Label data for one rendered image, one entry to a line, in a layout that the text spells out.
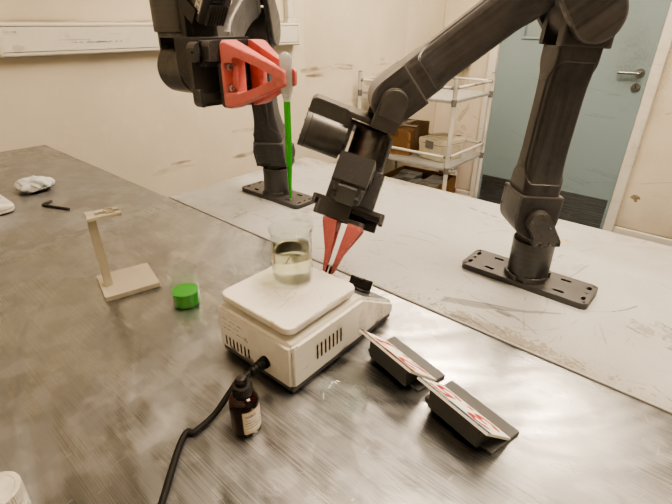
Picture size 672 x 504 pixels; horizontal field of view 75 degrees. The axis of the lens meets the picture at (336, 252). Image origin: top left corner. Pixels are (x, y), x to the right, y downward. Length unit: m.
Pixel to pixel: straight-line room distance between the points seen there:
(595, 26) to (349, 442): 0.54
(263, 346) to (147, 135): 1.59
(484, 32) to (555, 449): 0.47
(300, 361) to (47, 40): 1.51
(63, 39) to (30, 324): 1.24
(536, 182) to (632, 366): 0.26
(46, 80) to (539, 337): 1.68
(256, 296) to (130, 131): 1.52
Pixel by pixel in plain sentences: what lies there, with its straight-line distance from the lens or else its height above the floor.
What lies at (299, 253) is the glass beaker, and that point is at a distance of 0.52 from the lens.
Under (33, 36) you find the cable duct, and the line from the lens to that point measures 1.81.
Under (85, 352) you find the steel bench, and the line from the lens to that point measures 0.66.
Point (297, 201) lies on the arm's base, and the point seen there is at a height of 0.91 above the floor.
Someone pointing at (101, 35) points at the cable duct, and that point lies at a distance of 1.88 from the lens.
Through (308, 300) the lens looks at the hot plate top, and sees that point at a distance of 0.52.
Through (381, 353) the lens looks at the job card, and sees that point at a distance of 0.54.
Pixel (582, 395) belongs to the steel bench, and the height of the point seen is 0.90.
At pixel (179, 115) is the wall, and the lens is 2.08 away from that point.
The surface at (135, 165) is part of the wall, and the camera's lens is 2.01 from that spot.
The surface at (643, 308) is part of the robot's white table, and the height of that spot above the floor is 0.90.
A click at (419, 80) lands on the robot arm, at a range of 0.60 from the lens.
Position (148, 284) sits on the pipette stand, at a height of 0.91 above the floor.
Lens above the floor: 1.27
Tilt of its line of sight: 27 degrees down
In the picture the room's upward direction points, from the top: straight up
